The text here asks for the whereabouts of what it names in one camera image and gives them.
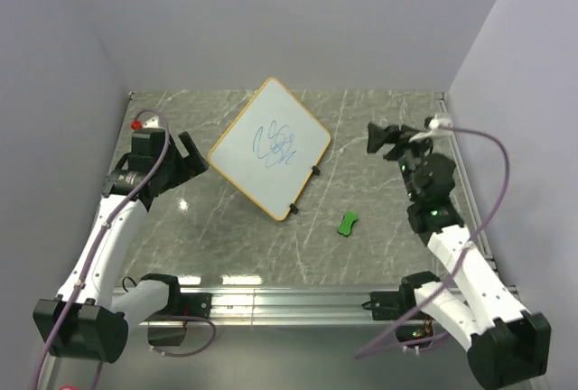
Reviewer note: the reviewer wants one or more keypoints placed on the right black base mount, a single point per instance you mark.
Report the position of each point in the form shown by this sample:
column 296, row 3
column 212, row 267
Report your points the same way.
column 388, row 305

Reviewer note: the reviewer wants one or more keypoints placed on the aluminium front rail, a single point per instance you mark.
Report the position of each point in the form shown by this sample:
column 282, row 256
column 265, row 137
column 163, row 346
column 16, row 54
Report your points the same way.
column 291, row 306

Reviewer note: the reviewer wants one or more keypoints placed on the green whiteboard eraser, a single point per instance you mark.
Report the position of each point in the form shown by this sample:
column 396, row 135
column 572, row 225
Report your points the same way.
column 346, row 225

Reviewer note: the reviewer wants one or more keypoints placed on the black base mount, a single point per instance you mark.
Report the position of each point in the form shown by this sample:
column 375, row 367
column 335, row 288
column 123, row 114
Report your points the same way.
column 388, row 305
column 195, row 304

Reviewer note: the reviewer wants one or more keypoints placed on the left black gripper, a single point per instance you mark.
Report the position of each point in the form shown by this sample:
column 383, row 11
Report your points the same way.
column 191, row 164

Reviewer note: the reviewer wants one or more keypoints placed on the aluminium rail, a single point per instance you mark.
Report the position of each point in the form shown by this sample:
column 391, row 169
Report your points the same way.
column 466, row 204
column 291, row 306

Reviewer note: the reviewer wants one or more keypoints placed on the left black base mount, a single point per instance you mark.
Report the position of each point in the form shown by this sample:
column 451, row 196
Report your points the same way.
column 195, row 304

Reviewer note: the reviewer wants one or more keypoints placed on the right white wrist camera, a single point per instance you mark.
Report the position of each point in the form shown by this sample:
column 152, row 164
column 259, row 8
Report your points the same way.
column 437, row 126

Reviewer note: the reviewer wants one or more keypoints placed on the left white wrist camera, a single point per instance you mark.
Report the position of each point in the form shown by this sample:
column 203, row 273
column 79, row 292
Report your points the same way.
column 152, row 123

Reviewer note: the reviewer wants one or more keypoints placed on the yellow-framed whiteboard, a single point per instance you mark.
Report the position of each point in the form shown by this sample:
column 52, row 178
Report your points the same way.
column 271, row 149

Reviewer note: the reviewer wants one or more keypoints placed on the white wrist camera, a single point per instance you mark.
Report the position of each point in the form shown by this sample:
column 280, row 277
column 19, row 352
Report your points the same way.
column 152, row 123
column 437, row 126

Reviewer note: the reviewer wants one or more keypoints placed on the aluminium right side rail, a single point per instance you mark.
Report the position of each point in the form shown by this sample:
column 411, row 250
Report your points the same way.
column 466, row 204

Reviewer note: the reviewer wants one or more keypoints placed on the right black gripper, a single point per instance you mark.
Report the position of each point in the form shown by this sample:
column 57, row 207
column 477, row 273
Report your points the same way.
column 377, row 136

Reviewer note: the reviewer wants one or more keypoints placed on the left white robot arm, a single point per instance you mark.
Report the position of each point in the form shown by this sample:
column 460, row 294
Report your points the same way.
column 85, row 320

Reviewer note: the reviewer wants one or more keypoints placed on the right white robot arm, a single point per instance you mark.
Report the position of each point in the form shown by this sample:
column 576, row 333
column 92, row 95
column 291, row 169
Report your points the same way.
column 504, row 342

